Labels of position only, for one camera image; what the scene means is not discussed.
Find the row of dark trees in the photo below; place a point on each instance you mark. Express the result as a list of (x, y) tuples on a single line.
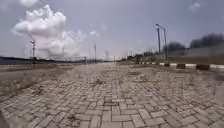
[(206, 40)]

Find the grey brick paved path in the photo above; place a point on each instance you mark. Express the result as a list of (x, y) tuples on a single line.
[(113, 100)]

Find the black and white kerb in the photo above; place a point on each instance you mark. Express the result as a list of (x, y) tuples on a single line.
[(186, 65)]

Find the long dark fence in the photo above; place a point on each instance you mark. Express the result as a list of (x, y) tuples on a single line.
[(16, 60)]

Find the grassy embankment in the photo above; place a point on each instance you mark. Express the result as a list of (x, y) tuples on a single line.
[(200, 54)]

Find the power pylon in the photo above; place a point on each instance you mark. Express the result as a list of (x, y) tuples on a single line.
[(95, 53), (106, 55)]

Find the dry grass verge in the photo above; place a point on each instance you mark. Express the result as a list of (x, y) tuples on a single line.
[(206, 71)]

